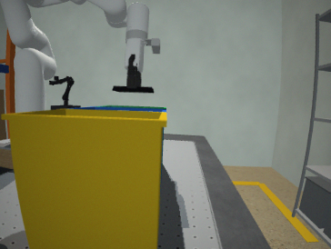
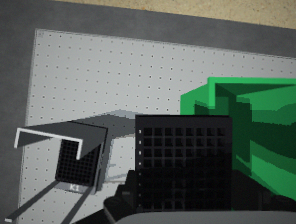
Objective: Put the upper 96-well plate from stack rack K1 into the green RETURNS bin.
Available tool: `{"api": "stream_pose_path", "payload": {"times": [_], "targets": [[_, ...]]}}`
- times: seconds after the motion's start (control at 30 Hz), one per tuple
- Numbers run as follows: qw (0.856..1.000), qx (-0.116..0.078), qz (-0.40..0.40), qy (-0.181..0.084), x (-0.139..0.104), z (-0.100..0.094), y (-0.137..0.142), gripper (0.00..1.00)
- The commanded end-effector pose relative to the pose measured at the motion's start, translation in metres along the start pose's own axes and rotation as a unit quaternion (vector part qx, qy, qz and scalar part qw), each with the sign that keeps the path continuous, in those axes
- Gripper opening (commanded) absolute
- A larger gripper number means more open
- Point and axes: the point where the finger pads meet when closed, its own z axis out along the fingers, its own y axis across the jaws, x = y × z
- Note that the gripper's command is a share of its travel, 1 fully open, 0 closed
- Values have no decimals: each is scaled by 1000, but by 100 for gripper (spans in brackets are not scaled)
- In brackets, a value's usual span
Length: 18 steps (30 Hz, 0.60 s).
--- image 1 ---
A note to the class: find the yellow bin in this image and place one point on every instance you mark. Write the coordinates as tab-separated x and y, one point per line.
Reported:
87	182

